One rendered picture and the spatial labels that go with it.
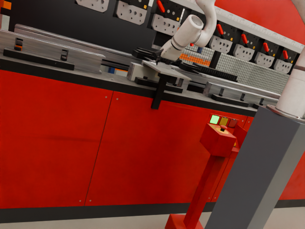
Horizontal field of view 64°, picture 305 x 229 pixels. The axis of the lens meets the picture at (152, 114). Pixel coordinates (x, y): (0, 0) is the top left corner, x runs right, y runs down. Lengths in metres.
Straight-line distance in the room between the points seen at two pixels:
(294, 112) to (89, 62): 0.97
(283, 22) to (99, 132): 1.39
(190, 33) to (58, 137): 0.82
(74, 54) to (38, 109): 0.32
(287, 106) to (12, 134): 1.22
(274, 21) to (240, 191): 1.15
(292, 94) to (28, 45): 1.17
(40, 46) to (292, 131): 1.15
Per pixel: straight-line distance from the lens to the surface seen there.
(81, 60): 1.32
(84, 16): 1.84
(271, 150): 1.12
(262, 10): 1.79
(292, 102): 1.12
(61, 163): 1.40
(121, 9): 1.32
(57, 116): 1.27
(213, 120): 1.43
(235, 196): 1.23
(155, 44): 1.44
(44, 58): 1.26
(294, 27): 2.03
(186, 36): 1.21
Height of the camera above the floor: 1.13
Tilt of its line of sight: 17 degrees down
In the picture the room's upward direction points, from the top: 17 degrees clockwise
